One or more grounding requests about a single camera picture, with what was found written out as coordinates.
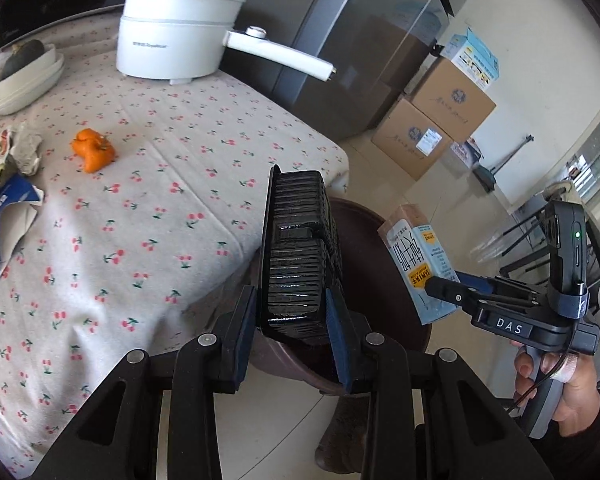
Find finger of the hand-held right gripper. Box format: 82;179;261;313
424;279;486;311
454;270;540;302

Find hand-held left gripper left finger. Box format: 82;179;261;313
30;284;261;480

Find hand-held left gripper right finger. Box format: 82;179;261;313
324;287;556;480

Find light blue milk carton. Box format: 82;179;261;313
377;204;462;326

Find brown trash bin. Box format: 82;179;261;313
252;197;433;396

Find black plastic tray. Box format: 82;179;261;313
257;164;345;347

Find orange peel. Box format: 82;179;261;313
71;128;117;173

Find blue white cardboard box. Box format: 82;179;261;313
0;174;45;281

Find person's right hand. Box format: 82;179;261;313
512;350;600;437

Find black metal stand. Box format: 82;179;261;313
500;195;551;261

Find brown slipper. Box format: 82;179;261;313
314;395;376;471

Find glass door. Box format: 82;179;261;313
565;110;600;206

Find grey dustpan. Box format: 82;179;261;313
472;135;536;193

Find cherry print tablecloth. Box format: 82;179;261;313
0;10;351;480

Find small printed box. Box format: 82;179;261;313
450;137;483;168

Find brown cardboard box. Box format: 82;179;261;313
411;57;497;143
371;97;453;182

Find blue white carton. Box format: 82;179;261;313
440;27;500;92

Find grey refrigerator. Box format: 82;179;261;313
215;0;456;141

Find white electric pot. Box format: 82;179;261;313
116;0;337;86

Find stacked white bowls with squash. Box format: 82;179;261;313
0;55;65;116

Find white bowl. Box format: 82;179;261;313
0;42;58;103

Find green squash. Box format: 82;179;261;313
0;39;46;81

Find black microwave oven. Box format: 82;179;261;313
0;0;203;61

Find black cable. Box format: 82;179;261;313
512;332;578;408

